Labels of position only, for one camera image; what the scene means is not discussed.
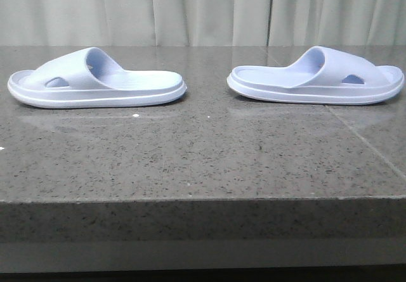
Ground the light blue slipper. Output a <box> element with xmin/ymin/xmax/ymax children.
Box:
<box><xmin>8</xmin><ymin>47</ymin><xmax>187</xmax><ymax>108</ymax></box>
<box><xmin>227</xmin><ymin>46</ymin><xmax>405</xmax><ymax>105</ymax></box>

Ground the white curtain, right panel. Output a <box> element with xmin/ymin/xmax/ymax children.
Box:
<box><xmin>268</xmin><ymin>0</ymin><xmax>405</xmax><ymax>46</ymax></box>

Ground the white curtain, panel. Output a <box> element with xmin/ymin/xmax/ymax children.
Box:
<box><xmin>1</xmin><ymin>0</ymin><xmax>272</xmax><ymax>46</ymax></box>
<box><xmin>268</xmin><ymin>0</ymin><xmax>405</xmax><ymax>46</ymax></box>

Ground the white curtain, left panel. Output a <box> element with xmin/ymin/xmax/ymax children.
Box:
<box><xmin>1</xmin><ymin>0</ymin><xmax>272</xmax><ymax>46</ymax></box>

